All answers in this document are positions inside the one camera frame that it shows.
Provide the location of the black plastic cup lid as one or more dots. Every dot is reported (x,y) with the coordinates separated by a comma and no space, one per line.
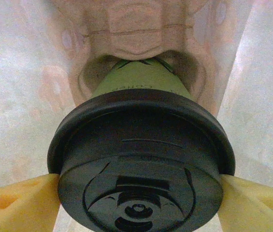
(138,169)

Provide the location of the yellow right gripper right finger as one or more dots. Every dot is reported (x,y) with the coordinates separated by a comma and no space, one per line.
(259,207)

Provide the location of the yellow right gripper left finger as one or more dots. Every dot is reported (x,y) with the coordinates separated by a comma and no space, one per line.
(18,207)

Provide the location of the green paper coffee cup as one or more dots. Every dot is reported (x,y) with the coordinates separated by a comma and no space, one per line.
(141,82)

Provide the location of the brown pulp cup carrier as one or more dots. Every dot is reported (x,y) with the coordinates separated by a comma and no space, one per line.
(136,36)

